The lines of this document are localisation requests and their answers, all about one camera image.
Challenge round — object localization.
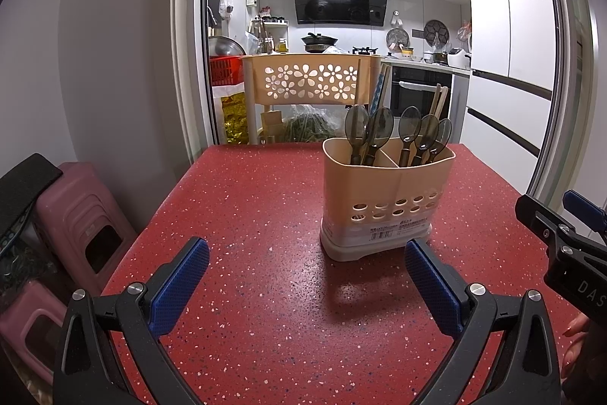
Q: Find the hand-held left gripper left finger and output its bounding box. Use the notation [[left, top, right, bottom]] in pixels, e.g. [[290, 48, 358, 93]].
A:
[[52, 237, 210, 405]]

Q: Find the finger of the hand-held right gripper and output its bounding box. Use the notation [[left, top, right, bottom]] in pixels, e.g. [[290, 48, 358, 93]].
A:
[[515, 194, 577, 244], [563, 191, 607, 240]]

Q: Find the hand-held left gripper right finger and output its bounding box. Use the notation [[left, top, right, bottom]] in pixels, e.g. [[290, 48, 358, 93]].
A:
[[405, 238, 561, 405]]

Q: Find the beige plastic utensil holder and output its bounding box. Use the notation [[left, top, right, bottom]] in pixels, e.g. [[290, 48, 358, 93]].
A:
[[319, 137, 457, 262]]

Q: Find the steel spoon grey handle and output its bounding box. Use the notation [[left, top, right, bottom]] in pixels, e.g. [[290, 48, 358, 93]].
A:
[[412, 114, 441, 166], [345, 104, 371, 166], [397, 106, 423, 167], [363, 107, 395, 166], [429, 119, 453, 161]]

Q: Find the pile of wooden chopsticks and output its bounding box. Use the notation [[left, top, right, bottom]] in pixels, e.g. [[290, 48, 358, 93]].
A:
[[432, 86, 449, 123]]

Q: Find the plain bamboo chopstick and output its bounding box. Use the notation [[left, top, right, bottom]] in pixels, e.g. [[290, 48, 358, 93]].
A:
[[427, 84, 442, 121]]

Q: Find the blue patterned bamboo chopstick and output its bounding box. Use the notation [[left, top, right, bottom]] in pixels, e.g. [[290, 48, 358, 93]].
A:
[[374, 64, 392, 121], [363, 62, 387, 166]]

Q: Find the person's right hand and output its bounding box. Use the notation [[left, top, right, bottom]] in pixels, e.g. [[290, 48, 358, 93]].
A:
[[561, 312, 599, 389]]

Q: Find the pink plastic stool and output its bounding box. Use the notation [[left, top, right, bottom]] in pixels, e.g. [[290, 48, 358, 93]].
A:
[[34, 162, 139, 296], [0, 279, 69, 387]]

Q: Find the gold foil bag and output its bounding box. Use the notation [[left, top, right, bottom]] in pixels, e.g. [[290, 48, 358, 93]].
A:
[[220, 94, 250, 145]]

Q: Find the white rice cooker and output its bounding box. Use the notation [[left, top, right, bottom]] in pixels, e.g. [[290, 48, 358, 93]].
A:
[[447, 47, 472, 70]]

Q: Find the black textured pad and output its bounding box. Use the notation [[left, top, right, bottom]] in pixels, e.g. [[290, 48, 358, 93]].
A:
[[0, 153, 64, 235]]

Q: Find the white refrigerator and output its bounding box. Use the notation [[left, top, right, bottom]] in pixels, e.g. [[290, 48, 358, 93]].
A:
[[462, 0, 558, 159]]

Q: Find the bag of green vegetables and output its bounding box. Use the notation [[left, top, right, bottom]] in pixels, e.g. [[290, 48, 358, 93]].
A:
[[282, 104, 347, 144]]

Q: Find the round steel steamer rack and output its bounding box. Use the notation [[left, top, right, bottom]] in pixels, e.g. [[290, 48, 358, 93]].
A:
[[385, 27, 411, 50], [423, 19, 450, 46]]

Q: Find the red plastic basket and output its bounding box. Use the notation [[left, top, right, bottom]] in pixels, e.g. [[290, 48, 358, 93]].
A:
[[210, 56, 245, 85]]

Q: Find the steel pan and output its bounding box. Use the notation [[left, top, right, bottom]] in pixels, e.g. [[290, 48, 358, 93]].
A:
[[209, 36, 247, 58]]

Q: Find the white spice rack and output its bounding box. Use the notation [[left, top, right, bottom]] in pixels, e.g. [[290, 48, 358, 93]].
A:
[[250, 13, 290, 55]]

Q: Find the black wok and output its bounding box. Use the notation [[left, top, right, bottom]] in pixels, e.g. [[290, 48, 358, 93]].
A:
[[301, 32, 339, 54]]

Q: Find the black range hood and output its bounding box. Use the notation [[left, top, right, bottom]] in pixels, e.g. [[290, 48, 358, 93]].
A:
[[291, 0, 391, 27]]

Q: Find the white sliding door frame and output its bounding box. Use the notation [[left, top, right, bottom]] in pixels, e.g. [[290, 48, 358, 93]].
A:
[[171, 0, 598, 206]]

